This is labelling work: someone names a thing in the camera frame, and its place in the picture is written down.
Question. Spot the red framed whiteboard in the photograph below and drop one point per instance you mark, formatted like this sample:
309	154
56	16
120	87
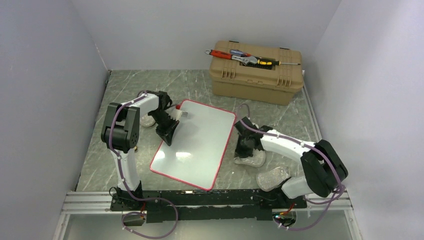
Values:
198	145

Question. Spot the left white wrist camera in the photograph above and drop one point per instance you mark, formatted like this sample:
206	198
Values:
176	114

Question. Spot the tan plastic toolbox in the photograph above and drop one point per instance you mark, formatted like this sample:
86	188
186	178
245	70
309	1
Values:
276	84

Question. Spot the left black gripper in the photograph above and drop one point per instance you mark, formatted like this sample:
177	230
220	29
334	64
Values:
169	131

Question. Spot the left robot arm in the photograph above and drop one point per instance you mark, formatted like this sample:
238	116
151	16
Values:
121	132

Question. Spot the aluminium rail frame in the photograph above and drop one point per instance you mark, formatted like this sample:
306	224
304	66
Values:
98	203

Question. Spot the blue red screwdriver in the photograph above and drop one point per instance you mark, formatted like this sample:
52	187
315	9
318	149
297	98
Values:
239	53

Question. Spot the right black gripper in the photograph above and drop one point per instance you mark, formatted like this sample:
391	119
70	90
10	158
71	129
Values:
239	151

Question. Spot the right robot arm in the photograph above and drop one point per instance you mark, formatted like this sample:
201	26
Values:
323	170

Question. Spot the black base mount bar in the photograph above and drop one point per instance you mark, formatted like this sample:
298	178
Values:
217	204

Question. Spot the yellow black screwdriver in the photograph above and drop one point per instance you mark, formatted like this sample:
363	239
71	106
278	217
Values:
270	62

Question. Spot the red handled adjustable wrench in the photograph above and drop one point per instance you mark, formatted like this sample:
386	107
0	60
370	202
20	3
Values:
225	55

